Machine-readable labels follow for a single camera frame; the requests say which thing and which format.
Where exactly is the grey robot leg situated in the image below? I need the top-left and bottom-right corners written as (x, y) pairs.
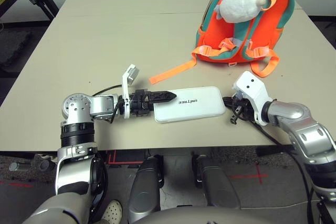
top-left (128, 155), bottom-right (165, 223)
top-left (191, 154), bottom-right (242, 210)

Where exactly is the grey white plush toy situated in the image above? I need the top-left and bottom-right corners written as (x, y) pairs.
top-left (214, 0), bottom-right (268, 49)

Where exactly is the orange teal backpack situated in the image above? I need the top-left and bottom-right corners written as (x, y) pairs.
top-left (149, 0), bottom-right (296, 85)

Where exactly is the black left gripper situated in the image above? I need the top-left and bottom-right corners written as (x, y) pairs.
top-left (130, 89), bottom-right (177, 118)

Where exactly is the grey robot left leg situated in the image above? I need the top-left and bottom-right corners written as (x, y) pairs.
top-left (128, 155), bottom-right (165, 223)

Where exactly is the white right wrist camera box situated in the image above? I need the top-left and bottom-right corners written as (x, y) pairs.
top-left (232, 71), bottom-right (274, 126)

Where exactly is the grey robot torso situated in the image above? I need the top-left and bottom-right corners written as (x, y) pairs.
top-left (135, 205), bottom-right (292, 224)

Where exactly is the white rectangular Unitree box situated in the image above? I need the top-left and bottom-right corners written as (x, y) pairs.
top-left (153, 85), bottom-right (227, 124)

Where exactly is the black table frame bar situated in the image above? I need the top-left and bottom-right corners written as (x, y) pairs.
top-left (0, 150), bottom-right (57, 159)

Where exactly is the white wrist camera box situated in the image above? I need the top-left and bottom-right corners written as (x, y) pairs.
top-left (232, 71), bottom-right (274, 126)
top-left (121, 63), bottom-right (139, 119)

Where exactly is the black left wrist camera cable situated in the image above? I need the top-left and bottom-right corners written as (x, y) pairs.
top-left (93, 84), bottom-right (124, 124)

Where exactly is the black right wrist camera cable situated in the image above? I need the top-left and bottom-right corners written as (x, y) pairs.
top-left (228, 113), bottom-right (325, 224)

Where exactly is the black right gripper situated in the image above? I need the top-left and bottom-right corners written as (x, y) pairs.
top-left (222, 97), bottom-right (256, 125)

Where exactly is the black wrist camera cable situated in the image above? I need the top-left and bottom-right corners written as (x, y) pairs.
top-left (228, 113), bottom-right (325, 224)
top-left (93, 84), bottom-right (124, 124)

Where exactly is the white perforated shoe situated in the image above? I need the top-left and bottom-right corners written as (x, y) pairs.
top-left (101, 199), bottom-right (123, 224)

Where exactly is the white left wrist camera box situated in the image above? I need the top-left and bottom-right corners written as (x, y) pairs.
top-left (121, 63), bottom-right (139, 119)

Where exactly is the grey robot right leg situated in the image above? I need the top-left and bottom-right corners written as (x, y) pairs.
top-left (191, 154), bottom-right (242, 210)

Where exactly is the dark foam floor mat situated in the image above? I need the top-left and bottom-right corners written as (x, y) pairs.
top-left (0, 31), bottom-right (32, 67)

